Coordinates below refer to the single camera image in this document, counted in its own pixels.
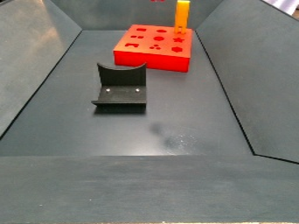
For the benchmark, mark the black curved fixture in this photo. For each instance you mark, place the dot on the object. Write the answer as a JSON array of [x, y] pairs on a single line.
[[122, 86]]

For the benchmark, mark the red shape-sorter board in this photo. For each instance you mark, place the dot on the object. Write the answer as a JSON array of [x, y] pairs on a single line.
[[155, 46]]

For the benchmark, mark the yellow-orange peg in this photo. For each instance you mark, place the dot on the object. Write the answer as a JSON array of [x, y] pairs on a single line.
[[182, 14]]

